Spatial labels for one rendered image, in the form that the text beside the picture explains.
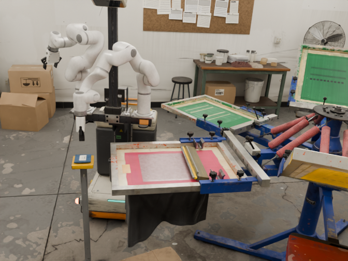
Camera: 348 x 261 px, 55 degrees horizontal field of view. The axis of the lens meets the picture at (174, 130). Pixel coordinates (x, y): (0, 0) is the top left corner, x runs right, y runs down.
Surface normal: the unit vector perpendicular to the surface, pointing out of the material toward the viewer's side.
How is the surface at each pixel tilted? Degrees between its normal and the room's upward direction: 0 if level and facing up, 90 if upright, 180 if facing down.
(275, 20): 90
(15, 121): 90
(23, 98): 48
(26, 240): 0
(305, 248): 0
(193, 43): 90
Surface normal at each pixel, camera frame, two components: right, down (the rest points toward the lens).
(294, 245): 0.06, -0.92
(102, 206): -0.04, 0.39
